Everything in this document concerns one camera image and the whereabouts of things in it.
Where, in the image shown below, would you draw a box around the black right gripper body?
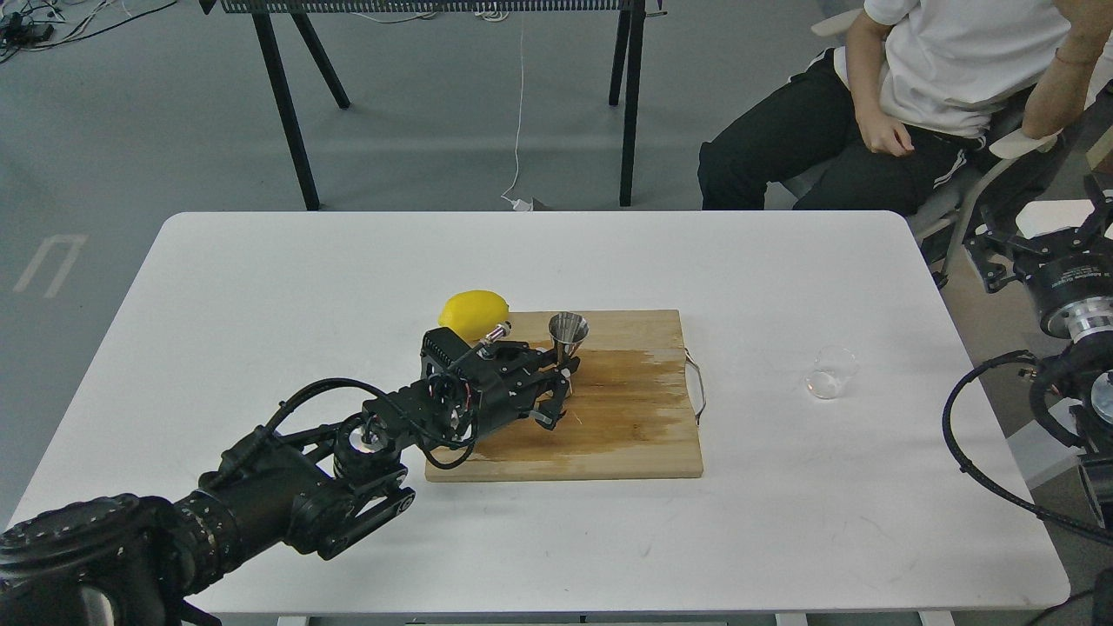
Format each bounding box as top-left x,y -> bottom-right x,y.
1026,252 -> 1112,340

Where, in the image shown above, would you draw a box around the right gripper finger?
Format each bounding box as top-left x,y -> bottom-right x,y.
1083,173 -> 1112,253
963,229 -> 1044,294

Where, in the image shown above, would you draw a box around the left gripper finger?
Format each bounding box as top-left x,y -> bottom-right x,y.
522,382 -> 572,431
509,342 -> 581,383

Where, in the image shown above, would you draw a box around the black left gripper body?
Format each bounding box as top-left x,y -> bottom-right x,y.
421,329 -> 544,444

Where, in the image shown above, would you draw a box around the steel jigger measuring cup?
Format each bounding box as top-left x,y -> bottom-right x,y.
548,310 -> 590,364

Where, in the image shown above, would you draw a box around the clear glass cup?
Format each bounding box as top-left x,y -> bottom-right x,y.
804,345 -> 859,400

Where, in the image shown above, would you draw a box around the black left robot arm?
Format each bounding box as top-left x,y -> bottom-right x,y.
3,323 -> 580,625

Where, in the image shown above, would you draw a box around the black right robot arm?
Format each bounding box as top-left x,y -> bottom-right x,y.
942,173 -> 1112,546

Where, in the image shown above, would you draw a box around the person's hand on lap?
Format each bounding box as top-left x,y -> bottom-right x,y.
856,110 -> 915,157

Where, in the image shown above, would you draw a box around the yellow lemon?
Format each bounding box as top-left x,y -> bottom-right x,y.
437,290 -> 510,343

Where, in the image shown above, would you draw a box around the wooden cutting board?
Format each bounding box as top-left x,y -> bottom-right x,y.
424,310 -> 703,483

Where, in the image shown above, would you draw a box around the seated person white shirt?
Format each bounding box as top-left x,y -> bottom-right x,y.
698,1 -> 1112,216

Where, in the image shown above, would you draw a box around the white hanging cable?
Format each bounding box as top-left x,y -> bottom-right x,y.
500,13 -> 533,212

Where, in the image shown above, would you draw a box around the black metal frame table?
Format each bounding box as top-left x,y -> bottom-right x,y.
198,0 -> 668,211

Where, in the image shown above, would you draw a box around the cables on floor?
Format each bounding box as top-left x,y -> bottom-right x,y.
0,0 -> 179,63

